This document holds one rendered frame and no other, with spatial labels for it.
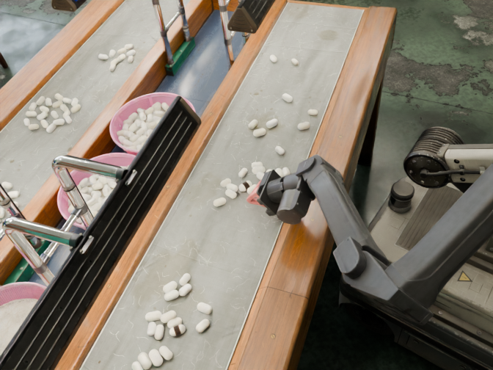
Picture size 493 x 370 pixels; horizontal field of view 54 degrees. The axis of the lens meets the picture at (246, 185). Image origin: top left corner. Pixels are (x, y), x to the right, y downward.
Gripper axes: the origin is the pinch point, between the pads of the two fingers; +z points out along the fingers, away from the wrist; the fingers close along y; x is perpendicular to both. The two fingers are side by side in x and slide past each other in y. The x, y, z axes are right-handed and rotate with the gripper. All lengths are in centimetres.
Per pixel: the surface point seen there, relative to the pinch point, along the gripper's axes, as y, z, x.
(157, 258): 22.2, 13.9, -9.1
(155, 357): 45.1, 3.3, -3.2
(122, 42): -60, 58, -45
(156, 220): 13.4, 15.5, -13.6
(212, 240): 13.4, 5.3, -2.0
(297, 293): 22.4, -15.5, 11.6
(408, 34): -204, 31, 73
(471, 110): -142, 0, 98
